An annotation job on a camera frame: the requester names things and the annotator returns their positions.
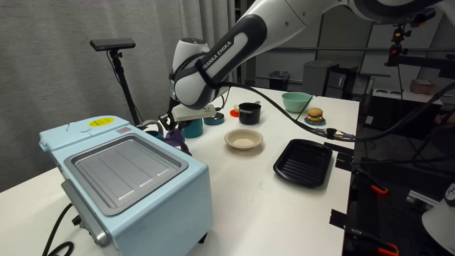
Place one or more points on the small cream toy cup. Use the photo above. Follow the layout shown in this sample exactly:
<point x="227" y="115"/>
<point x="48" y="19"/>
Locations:
<point x="236" y="107"/>

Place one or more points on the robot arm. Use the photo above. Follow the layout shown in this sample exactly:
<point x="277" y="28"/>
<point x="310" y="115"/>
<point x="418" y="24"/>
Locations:
<point x="227" y="53"/>

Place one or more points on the black trash bin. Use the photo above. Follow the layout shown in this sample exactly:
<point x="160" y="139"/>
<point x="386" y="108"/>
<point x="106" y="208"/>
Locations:
<point x="279" y="80"/>

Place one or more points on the grey curtain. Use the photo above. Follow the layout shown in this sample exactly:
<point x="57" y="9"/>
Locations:
<point x="53" y="71"/>

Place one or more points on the camera on mount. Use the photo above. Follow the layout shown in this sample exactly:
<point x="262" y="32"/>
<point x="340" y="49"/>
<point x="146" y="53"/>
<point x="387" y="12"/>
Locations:
<point x="398" y="49"/>

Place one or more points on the teal round lid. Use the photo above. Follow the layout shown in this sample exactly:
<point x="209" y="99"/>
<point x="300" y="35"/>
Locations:
<point x="214" y="119"/>

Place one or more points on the light blue toaster oven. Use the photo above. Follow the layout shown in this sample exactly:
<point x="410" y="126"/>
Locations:
<point x="142" y="199"/>

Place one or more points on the cardboard box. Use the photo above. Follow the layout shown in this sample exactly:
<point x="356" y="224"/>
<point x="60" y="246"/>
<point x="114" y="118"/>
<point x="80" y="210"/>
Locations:
<point x="422" y="86"/>

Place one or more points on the black ribbed tray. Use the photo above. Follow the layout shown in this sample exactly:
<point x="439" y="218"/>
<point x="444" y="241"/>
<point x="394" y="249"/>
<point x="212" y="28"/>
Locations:
<point x="303" y="163"/>

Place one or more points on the camera on tripod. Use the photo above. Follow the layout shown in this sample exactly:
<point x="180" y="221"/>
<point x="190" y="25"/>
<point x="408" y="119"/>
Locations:
<point x="113" y="44"/>

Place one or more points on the white lamp shade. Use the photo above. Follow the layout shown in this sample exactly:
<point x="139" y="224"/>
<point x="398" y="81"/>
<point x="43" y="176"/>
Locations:
<point x="440" y="224"/>

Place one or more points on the cream colored plate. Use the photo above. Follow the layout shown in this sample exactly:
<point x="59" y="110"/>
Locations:
<point x="244" y="139"/>

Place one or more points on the purple plushy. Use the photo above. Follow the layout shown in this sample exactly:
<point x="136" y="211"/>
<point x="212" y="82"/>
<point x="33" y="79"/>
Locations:
<point x="175" y="138"/>

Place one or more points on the orange clamp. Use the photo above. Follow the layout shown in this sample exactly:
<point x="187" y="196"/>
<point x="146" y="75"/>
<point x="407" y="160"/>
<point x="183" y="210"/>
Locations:
<point x="379" y="189"/>
<point x="388" y="250"/>

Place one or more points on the toy burger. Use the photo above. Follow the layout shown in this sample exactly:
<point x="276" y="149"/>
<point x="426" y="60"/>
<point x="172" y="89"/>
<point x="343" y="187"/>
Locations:
<point x="315" y="114"/>

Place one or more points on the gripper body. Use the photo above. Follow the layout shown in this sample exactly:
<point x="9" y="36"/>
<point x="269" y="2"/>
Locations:
<point x="183" y="125"/>

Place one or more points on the teal cup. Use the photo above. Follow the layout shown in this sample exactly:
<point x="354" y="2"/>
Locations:
<point x="193" y="129"/>

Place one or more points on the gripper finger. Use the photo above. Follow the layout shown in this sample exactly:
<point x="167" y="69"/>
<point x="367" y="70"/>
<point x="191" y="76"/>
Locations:
<point x="166" y="122"/>

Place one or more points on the mint green bowl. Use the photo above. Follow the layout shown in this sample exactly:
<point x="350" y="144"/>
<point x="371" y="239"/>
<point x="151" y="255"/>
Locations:
<point x="295" y="102"/>

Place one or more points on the black pot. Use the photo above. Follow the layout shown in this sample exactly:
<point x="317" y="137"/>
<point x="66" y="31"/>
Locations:
<point x="249" y="114"/>

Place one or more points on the small teal plate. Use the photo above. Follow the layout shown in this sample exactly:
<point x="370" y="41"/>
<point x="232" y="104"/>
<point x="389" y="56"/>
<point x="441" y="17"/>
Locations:
<point x="315" y="122"/>

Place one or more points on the grey cabinet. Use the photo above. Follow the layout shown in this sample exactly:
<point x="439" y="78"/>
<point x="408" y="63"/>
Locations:
<point x="320" y="78"/>

